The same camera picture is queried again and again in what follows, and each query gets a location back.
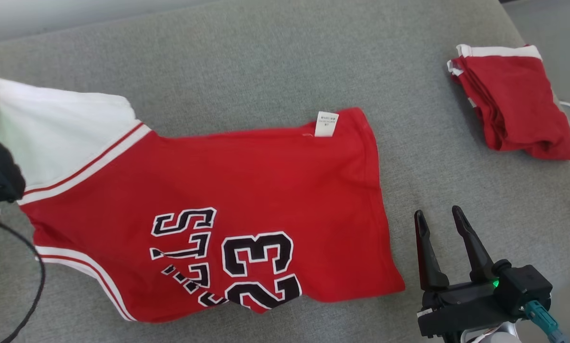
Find black cable teal plug left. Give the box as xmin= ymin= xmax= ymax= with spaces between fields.
xmin=0 ymin=210 xmax=46 ymax=343

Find red basketball jersey white sleeves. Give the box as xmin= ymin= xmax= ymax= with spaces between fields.
xmin=0 ymin=77 xmax=406 ymax=323

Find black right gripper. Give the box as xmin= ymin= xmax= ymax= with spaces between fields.
xmin=414 ymin=206 xmax=514 ymax=340

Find black cable teal plug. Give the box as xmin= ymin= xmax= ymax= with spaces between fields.
xmin=0 ymin=210 xmax=46 ymax=343
xmin=522 ymin=300 xmax=570 ymax=343

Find red shorts white waistband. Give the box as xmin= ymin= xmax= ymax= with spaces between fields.
xmin=447 ymin=44 xmax=570 ymax=161

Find black cable teal plug right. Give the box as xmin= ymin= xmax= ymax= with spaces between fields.
xmin=522 ymin=300 xmax=570 ymax=343

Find grey fabric sofa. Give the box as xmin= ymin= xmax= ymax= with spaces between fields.
xmin=0 ymin=0 xmax=570 ymax=343

